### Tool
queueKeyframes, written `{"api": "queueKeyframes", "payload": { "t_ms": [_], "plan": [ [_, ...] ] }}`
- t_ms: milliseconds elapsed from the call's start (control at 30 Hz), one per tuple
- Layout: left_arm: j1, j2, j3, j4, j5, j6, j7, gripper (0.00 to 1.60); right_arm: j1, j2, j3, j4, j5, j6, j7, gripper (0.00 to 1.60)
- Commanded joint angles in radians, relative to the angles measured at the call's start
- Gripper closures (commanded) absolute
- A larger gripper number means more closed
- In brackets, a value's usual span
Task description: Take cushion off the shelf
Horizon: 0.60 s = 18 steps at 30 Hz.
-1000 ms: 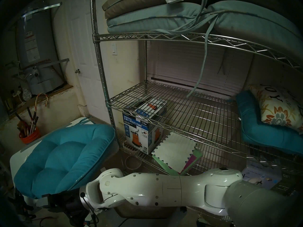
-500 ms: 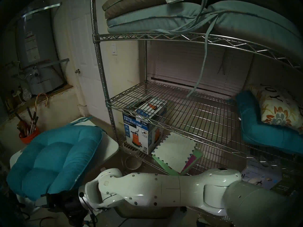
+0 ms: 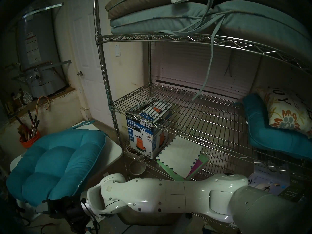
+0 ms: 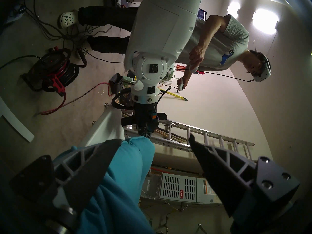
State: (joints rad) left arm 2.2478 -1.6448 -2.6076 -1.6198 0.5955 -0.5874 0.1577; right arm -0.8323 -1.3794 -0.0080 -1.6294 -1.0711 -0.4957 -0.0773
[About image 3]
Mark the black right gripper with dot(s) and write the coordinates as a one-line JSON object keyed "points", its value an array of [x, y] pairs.
{"points": [[73, 211]]}

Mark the teal tufted seat cushion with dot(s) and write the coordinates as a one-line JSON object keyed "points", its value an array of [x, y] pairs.
{"points": [[260, 131], [56, 162]]}

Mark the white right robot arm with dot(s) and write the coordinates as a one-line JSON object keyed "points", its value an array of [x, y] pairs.
{"points": [[170, 194]]}

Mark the light blue chair cushion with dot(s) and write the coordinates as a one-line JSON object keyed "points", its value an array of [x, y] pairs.
{"points": [[256, 21], [158, 19]]}

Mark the taupe chair cushion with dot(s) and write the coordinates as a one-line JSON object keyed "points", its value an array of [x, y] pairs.
{"points": [[136, 4]]}

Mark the orange plastic bucket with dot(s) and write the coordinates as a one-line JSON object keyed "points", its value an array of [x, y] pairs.
{"points": [[30, 142]]}

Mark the white rolling overbed table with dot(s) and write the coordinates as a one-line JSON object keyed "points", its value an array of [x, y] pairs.
{"points": [[114, 150]]}

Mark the clear glass bowl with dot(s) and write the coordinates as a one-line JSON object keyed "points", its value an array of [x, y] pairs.
{"points": [[137, 167]]}

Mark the striped candy cane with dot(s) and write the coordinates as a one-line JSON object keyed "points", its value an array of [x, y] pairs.
{"points": [[37, 102]]}

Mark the crumpled foil lump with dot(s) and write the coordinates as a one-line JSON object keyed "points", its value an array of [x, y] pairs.
{"points": [[27, 97]]}

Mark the utility pump cardboard box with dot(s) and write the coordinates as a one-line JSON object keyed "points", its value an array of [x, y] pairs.
{"points": [[139, 136]]}

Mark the green paper sheet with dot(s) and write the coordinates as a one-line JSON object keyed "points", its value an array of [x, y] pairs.
{"points": [[168, 170]]}

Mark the white zigzag edged paper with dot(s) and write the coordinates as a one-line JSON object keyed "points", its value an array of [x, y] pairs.
{"points": [[178, 155]]}

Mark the pink paper sheet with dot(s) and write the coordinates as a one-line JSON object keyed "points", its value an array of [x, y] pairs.
{"points": [[196, 169]]}

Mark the white panel door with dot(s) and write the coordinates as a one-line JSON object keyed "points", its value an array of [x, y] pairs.
{"points": [[85, 53]]}

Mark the grey water heater tank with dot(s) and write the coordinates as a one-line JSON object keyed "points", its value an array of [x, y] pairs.
{"points": [[39, 41]]}

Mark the white window blinds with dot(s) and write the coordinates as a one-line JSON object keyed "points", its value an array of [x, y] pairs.
{"points": [[182, 63]]}

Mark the floor lamp cardboard box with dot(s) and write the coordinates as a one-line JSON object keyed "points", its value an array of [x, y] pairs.
{"points": [[270, 184]]}

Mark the floral print throw pillow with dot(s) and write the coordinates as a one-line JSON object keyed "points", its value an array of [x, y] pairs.
{"points": [[287, 109]]}

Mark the white light switch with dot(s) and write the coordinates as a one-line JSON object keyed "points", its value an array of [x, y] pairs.
{"points": [[117, 50]]}

